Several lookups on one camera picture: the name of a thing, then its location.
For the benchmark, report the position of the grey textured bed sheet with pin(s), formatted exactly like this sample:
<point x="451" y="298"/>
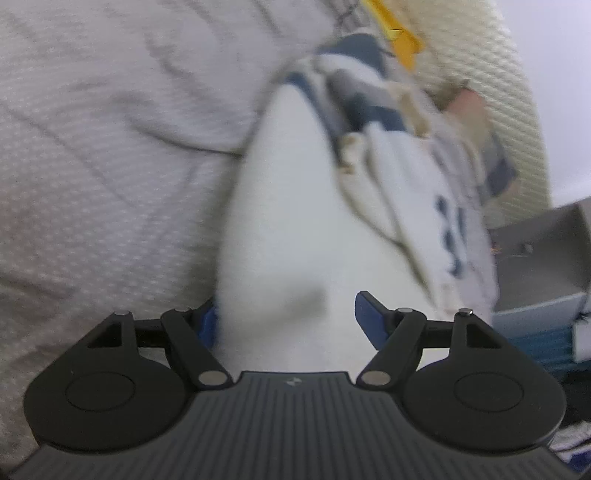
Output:
<point x="115" y="138"/>

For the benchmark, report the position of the beige pillow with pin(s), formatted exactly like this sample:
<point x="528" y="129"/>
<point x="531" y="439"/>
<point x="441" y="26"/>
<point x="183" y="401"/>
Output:
<point x="466" y="108"/>

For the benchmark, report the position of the grey storage box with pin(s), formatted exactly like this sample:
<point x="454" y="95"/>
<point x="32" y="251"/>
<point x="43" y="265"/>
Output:
<point x="540" y="258"/>

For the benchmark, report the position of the blue ribbed panel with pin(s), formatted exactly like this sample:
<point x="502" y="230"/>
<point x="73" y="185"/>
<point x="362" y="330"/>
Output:
<point x="540" y="346"/>

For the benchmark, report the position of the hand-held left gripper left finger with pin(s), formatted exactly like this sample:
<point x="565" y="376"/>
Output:
<point x="208" y="325"/>

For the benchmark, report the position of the cream woven basket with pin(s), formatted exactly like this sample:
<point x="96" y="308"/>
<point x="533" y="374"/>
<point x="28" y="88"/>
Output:
<point x="498" y="55"/>

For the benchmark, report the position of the yellow board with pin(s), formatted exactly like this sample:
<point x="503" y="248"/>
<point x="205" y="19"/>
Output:
<point x="397" y="32"/>

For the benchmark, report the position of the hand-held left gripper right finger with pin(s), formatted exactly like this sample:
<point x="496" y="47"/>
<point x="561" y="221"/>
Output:
<point x="369" y="318"/>

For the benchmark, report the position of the white navy striped garment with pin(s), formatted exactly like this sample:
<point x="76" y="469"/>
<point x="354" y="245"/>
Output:
<point x="295" y="230"/>

